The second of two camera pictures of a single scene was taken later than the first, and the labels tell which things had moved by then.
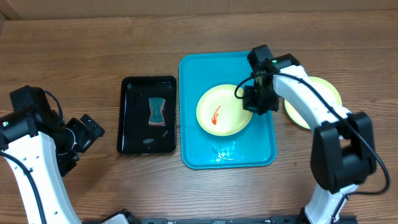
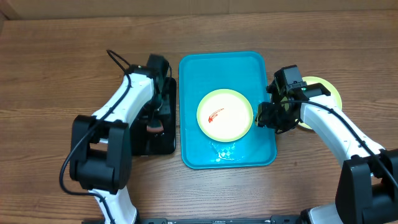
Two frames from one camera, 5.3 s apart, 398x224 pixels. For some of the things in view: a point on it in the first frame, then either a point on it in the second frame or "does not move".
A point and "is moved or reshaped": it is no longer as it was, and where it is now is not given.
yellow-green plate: (298, 114) does not move
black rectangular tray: (135, 135) does not move
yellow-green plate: (220, 112) is moved or reshaped
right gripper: (251, 105) to (267, 119)
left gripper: (87, 137) to (145, 114)
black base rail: (254, 220) does not move
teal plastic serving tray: (254, 147) does not move
